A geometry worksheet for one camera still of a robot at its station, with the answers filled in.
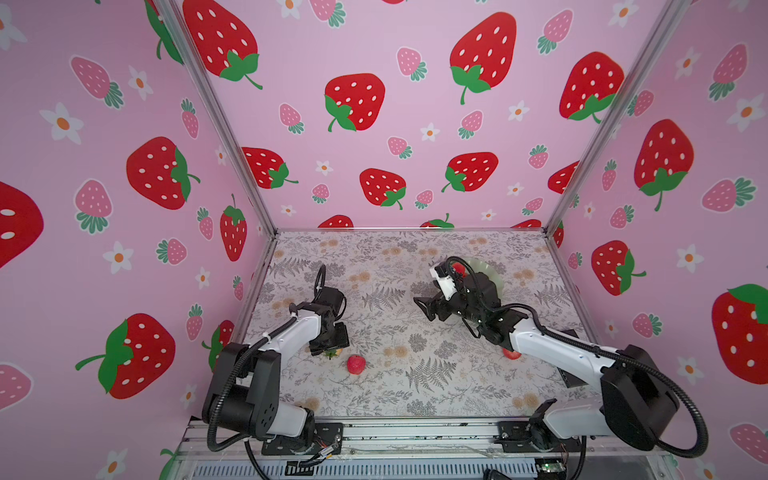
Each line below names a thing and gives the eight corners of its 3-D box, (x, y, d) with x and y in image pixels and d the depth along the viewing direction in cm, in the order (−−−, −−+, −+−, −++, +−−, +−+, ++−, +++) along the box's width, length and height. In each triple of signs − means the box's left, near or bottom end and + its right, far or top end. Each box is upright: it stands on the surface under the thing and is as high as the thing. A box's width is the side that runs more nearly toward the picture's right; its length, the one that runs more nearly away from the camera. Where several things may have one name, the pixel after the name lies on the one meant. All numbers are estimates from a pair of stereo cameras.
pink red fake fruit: (346, 370, 87) (344, 365, 84) (354, 357, 90) (352, 351, 86) (359, 377, 86) (357, 372, 83) (366, 364, 89) (365, 358, 85)
